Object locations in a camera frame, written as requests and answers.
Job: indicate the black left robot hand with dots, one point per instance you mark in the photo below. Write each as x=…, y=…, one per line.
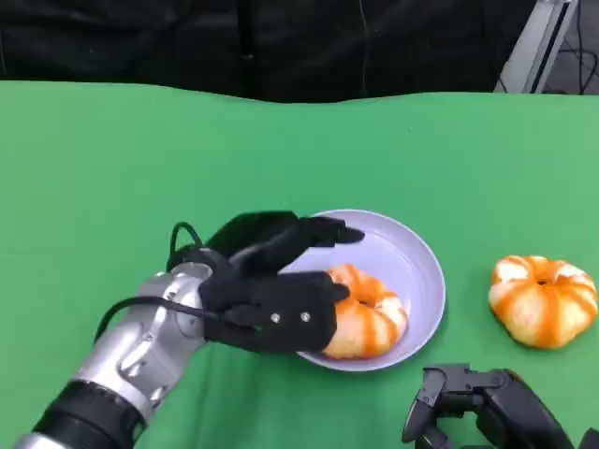
x=262, y=308

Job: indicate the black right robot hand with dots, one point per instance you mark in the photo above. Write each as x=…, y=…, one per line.
x=505, y=411

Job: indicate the lilac plate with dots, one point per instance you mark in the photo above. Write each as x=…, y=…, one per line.
x=398, y=262

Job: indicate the green table cloth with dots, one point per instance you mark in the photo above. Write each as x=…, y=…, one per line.
x=140, y=163

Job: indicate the black curtain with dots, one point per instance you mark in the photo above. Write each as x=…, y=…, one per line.
x=187, y=37

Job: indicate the aluminium frame stand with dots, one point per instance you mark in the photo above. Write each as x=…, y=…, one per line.
x=533, y=47

